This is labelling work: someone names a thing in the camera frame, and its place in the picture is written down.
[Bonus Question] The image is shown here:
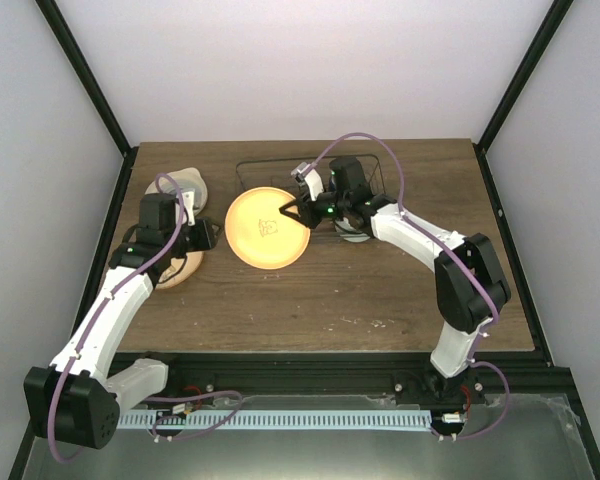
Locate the black aluminium frame rail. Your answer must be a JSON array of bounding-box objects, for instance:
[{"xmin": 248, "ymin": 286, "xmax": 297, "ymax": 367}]
[{"xmin": 44, "ymin": 349, "xmax": 576, "ymax": 401}]

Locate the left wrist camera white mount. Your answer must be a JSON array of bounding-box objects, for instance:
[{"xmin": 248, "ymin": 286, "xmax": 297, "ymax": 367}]
[{"xmin": 180, "ymin": 189, "xmax": 196, "ymax": 226}]

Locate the purple cable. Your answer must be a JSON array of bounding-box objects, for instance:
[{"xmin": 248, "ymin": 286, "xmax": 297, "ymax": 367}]
[
  {"xmin": 309, "ymin": 131, "xmax": 512, "ymax": 442},
  {"xmin": 47, "ymin": 172, "xmax": 243, "ymax": 463}
]

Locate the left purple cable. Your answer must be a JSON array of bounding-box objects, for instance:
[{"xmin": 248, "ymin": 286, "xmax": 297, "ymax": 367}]
[{"xmin": 47, "ymin": 172, "xmax": 243, "ymax": 463}]

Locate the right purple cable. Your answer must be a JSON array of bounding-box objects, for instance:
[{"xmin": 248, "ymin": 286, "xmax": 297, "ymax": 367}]
[{"xmin": 309, "ymin": 131, "xmax": 512, "ymax": 442}]

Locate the black wire dish rack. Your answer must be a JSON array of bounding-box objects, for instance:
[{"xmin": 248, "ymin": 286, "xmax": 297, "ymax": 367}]
[{"xmin": 235, "ymin": 154, "xmax": 384, "ymax": 245}]

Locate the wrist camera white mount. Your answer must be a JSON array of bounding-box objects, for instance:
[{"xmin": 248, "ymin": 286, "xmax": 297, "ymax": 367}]
[
  {"xmin": 180, "ymin": 189, "xmax": 196, "ymax": 226},
  {"xmin": 291, "ymin": 162, "xmax": 324, "ymax": 201}
]

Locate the translucent white bowl with spout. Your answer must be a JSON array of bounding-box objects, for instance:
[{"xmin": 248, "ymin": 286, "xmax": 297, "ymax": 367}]
[{"xmin": 145, "ymin": 167, "xmax": 209, "ymax": 216}]

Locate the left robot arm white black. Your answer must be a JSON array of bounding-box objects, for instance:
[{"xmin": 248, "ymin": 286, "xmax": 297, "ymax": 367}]
[{"xmin": 24, "ymin": 190, "xmax": 217, "ymax": 449}]

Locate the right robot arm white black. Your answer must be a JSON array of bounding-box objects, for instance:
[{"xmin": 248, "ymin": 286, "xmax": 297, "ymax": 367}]
[{"xmin": 279, "ymin": 156, "xmax": 511, "ymax": 403}]

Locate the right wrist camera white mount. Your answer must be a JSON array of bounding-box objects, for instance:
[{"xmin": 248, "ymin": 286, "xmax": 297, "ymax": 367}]
[{"xmin": 291, "ymin": 162, "xmax": 324, "ymax": 201}]

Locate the wooden bird painted plate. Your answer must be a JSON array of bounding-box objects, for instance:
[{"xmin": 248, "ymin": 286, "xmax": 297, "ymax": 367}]
[{"xmin": 155, "ymin": 252, "xmax": 204, "ymax": 290}]

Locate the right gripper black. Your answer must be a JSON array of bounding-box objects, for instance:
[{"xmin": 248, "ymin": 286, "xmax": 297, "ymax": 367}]
[{"xmin": 279, "ymin": 190, "xmax": 349, "ymax": 231}]

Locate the orange plastic plate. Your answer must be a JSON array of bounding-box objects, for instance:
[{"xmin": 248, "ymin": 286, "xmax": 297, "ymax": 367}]
[{"xmin": 224, "ymin": 187, "xmax": 311, "ymax": 270}]

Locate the light blue slotted cable duct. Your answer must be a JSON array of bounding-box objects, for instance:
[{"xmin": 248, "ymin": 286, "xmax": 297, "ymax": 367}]
[{"xmin": 118, "ymin": 410, "xmax": 432, "ymax": 432}]

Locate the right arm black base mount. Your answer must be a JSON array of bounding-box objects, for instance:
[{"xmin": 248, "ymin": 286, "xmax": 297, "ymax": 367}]
[{"xmin": 392, "ymin": 370, "xmax": 485, "ymax": 408}]

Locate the light green patterned bowl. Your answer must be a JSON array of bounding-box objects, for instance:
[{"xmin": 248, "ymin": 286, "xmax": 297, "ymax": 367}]
[{"xmin": 334, "ymin": 219, "xmax": 370, "ymax": 243}]

